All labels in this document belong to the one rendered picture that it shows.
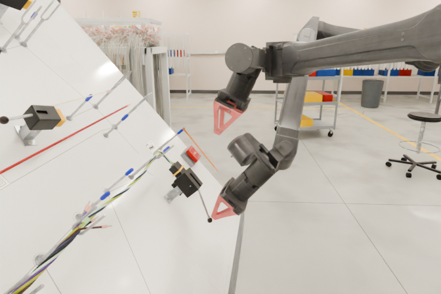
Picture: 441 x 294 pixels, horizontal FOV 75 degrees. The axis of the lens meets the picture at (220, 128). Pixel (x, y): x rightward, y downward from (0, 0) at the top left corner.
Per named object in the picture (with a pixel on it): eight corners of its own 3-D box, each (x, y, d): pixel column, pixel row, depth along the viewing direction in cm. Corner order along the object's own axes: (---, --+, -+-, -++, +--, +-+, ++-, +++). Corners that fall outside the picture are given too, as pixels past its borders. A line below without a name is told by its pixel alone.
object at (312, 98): (319, 128, 515) (325, 67, 485) (334, 137, 468) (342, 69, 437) (266, 131, 501) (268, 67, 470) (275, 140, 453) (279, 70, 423)
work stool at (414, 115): (378, 167, 355) (388, 113, 336) (407, 159, 381) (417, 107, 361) (427, 186, 308) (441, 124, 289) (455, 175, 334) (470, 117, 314)
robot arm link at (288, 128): (319, 29, 86) (310, 56, 95) (298, 26, 87) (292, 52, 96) (297, 159, 66) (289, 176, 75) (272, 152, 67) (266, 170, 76)
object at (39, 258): (50, 260, 43) (109, 212, 39) (41, 269, 42) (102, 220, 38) (40, 251, 43) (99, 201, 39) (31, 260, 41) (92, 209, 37)
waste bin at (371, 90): (384, 108, 678) (388, 81, 660) (366, 109, 672) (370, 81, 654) (372, 104, 721) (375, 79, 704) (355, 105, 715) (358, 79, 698)
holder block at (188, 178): (187, 198, 74) (198, 189, 72) (173, 181, 73) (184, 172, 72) (192, 191, 78) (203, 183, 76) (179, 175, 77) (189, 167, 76)
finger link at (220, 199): (200, 213, 73) (224, 189, 70) (208, 201, 80) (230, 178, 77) (220, 231, 73) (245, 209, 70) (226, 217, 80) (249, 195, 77)
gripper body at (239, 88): (215, 97, 64) (229, 65, 62) (225, 94, 73) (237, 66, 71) (241, 110, 63) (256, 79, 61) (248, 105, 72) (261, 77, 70)
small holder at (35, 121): (-22, 126, 48) (0, 99, 46) (31, 126, 56) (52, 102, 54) (-11, 149, 47) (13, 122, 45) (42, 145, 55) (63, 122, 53)
